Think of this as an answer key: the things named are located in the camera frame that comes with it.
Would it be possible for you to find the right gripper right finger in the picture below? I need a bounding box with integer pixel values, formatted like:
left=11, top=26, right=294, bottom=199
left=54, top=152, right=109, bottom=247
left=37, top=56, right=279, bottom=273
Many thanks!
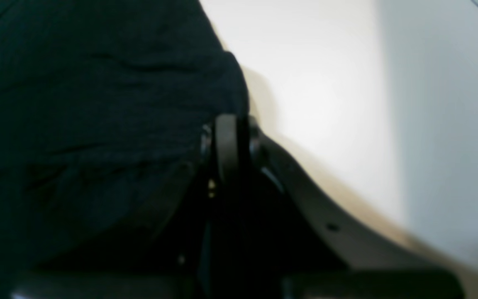
left=216, top=114, right=434, bottom=270

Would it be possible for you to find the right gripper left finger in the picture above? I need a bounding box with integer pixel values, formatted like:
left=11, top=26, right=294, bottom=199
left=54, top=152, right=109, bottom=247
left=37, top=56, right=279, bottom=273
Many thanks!
left=131, top=124, right=214, bottom=250

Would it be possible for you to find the black T-shirt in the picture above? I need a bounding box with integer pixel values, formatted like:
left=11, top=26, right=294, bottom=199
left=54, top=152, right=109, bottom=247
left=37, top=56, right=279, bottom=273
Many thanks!
left=0, top=0, right=249, bottom=299

